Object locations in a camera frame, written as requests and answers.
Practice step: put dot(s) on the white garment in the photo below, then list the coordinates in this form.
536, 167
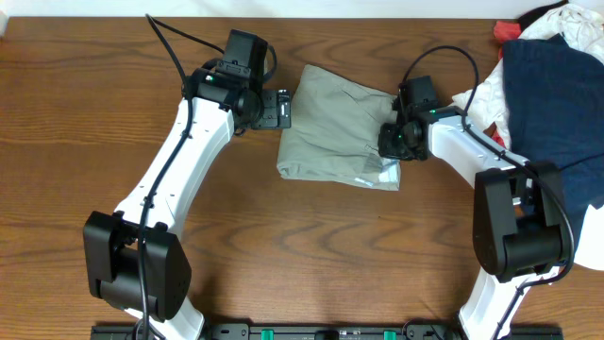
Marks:
582, 30

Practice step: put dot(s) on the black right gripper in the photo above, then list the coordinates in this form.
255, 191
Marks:
388, 144

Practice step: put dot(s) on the black garment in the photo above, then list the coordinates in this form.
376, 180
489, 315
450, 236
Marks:
533, 15

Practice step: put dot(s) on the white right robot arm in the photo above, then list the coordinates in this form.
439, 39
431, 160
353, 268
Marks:
521, 233

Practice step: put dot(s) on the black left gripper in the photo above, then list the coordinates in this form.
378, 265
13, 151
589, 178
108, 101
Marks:
275, 110

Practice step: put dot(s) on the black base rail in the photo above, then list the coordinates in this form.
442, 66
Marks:
412, 331

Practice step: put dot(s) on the navy blue garment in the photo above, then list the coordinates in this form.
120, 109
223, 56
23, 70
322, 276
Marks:
554, 94

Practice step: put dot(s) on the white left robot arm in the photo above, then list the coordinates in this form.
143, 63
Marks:
134, 256

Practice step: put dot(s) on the red garment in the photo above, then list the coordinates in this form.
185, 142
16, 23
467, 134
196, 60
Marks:
503, 32

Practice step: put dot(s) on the khaki green shorts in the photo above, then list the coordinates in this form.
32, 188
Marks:
334, 133

